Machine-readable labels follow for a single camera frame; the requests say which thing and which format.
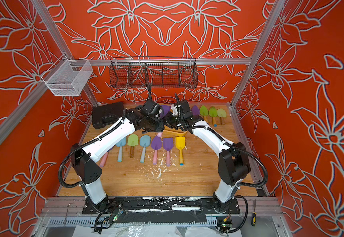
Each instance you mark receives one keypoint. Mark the yellow handled screwdriver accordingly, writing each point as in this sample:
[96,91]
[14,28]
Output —
[254,219]

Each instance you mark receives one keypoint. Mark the yellow plastic storage box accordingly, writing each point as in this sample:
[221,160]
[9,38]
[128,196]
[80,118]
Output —
[173,133]

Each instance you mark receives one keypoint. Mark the black wire wall basket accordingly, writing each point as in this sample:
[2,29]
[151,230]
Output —
[154,72]

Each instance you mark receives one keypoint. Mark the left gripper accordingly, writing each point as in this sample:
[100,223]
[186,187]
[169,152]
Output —
[161,127]

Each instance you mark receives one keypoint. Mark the pale green shovel wooden handle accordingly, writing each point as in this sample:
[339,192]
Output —
[221,113]

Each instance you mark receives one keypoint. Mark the purple pointed shovel pink handle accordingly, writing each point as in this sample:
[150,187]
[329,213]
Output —
[156,145]

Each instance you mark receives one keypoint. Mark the green shovel yellow handle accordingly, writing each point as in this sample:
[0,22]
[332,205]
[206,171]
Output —
[213,114]
[204,112]

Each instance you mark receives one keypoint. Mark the light blue shovel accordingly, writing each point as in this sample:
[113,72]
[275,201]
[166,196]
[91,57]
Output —
[120,145]
[145,141]

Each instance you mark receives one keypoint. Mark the white mesh wall basket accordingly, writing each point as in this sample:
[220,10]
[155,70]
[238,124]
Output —
[66,79]

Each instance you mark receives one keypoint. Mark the white cable duct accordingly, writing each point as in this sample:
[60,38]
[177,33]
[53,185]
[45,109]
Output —
[89,222]

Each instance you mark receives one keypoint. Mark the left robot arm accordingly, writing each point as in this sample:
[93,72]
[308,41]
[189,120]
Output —
[147,117]

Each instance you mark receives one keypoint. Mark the purple square shovel pink handle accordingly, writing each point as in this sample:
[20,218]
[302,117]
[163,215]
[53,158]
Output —
[165,109]

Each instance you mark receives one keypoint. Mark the black plastic tool case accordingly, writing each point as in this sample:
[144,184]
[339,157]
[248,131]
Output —
[107,114]

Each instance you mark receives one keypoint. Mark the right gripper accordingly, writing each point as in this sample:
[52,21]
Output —
[174,122]

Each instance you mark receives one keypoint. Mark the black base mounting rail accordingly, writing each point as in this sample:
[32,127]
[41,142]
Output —
[204,205]

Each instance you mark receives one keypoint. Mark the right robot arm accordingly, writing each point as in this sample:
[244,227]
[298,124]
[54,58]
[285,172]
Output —
[233,159]

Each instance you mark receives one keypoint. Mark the purple scoop shovel pink handle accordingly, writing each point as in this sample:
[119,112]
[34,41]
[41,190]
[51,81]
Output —
[103,160]

